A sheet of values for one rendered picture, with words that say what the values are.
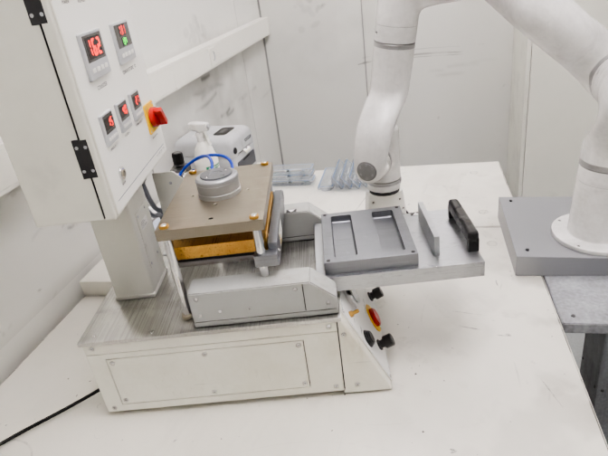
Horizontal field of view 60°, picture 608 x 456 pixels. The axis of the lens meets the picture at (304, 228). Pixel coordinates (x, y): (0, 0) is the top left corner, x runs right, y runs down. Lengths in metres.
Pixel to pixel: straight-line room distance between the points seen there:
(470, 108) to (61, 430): 2.80
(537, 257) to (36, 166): 1.04
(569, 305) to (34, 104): 1.07
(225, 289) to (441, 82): 2.58
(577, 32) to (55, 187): 0.98
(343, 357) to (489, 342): 0.32
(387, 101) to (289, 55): 2.17
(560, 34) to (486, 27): 2.08
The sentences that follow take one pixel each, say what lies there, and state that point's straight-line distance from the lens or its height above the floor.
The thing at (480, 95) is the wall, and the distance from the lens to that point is 3.33.
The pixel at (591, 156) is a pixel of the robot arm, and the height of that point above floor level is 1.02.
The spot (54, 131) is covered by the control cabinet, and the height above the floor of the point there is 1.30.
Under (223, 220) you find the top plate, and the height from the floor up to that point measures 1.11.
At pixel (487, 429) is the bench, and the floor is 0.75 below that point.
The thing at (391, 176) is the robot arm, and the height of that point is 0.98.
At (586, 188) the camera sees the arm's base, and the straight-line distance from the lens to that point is 1.33.
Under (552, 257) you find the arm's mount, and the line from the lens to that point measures 1.32.
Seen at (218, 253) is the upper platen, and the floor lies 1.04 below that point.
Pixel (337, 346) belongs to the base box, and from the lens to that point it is 0.94.
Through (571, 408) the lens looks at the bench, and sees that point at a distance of 1.03.
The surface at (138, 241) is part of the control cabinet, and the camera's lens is 1.01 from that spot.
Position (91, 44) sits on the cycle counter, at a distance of 0.87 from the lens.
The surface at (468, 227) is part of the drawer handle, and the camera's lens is 0.98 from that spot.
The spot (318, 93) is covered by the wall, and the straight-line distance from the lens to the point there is 3.35.
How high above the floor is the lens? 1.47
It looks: 27 degrees down
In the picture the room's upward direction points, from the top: 8 degrees counter-clockwise
